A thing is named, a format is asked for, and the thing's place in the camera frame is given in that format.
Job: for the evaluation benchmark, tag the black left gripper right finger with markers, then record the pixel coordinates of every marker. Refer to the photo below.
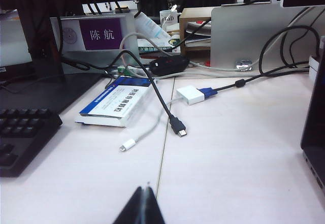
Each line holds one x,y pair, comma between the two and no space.
151,208

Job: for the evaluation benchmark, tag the black keyboard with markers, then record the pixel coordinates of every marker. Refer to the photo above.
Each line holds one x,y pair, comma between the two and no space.
23,137

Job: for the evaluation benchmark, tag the blue and white book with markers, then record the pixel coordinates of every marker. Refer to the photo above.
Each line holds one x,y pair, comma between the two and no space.
119,102

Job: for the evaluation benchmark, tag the wooden desk shelf box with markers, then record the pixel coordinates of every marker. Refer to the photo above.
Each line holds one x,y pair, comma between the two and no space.
195,14

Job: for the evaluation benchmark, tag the purple name plate holder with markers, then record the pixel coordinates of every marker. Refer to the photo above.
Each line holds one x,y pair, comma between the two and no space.
100,33

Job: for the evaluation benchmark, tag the white cream tube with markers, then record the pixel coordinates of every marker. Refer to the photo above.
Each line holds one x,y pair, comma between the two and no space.
152,27

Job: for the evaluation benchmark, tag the gray laptop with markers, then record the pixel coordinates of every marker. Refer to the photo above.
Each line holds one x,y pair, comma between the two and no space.
314,132

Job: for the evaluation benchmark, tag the white printed mug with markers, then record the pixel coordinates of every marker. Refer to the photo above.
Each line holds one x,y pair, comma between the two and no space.
167,19

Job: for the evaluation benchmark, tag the black monitor with silver stand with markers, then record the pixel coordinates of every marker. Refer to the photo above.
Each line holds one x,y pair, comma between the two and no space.
254,36

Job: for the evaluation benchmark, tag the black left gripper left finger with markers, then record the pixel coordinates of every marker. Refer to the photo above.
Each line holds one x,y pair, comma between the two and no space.
135,208

